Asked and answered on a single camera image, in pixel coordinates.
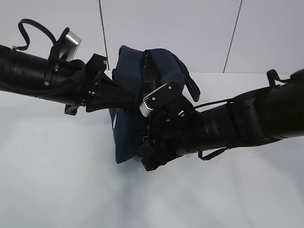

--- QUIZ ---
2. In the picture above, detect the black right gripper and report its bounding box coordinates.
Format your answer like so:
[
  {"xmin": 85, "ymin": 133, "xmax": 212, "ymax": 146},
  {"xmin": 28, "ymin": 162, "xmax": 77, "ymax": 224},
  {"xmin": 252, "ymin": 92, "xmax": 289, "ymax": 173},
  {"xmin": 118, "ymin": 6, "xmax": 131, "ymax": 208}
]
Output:
[{"xmin": 137, "ymin": 95, "xmax": 195, "ymax": 171}]

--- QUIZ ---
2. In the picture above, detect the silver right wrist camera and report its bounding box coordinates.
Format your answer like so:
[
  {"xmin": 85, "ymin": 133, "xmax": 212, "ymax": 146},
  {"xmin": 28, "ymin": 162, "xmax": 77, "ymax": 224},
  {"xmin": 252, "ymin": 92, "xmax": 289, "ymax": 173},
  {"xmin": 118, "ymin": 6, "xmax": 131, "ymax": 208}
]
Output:
[{"xmin": 139, "ymin": 82, "xmax": 182, "ymax": 117}]

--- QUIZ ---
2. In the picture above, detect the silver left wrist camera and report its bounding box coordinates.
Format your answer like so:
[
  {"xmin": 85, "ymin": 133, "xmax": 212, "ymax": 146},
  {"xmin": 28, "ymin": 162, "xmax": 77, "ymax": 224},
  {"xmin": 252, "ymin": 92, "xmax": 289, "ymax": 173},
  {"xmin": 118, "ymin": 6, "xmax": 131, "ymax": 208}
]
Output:
[{"xmin": 48, "ymin": 27, "xmax": 82, "ymax": 62}]

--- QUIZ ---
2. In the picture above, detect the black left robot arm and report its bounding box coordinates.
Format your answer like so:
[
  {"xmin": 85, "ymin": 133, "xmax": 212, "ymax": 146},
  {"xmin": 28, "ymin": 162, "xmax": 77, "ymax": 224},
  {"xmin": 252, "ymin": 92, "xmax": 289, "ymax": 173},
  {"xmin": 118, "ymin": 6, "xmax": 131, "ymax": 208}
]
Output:
[{"xmin": 0, "ymin": 46, "xmax": 135, "ymax": 115}]

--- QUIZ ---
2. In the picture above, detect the dark navy lunch bag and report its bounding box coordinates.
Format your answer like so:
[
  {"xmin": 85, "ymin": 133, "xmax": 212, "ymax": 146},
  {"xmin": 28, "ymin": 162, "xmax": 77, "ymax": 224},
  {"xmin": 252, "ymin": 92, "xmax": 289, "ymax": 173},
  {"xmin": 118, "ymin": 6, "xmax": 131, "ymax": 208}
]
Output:
[{"xmin": 109, "ymin": 45, "xmax": 200, "ymax": 164}]

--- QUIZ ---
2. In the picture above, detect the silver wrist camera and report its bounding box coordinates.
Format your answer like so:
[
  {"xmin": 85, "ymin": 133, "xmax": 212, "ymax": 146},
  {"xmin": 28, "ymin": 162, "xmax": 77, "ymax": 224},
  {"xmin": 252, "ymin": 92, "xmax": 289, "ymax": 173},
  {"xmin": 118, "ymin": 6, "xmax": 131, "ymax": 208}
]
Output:
[
  {"xmin": 139, "ymin": 82, "xmax": 182, "ymax": 117},
  {"xmin": 48, "ymin": 27, "xmax": 82, "ymax": 62}
]

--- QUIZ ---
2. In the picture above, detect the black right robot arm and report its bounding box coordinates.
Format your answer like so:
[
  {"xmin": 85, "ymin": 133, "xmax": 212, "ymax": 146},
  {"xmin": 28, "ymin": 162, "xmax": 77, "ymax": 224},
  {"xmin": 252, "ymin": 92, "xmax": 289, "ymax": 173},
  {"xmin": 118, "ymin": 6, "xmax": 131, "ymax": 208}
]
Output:
[{"xmin": 136, "ymin": 69, "xmax": 304, "ymax": 171}]

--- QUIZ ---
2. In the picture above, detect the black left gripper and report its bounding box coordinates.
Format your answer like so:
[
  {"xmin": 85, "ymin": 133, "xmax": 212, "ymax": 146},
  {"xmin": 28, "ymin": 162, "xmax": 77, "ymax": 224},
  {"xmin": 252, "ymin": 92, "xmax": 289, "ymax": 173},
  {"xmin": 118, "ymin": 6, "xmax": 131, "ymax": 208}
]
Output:
[{"xmin": 64, "ymin": 54, "xmax": 135, "ymax": 115}]

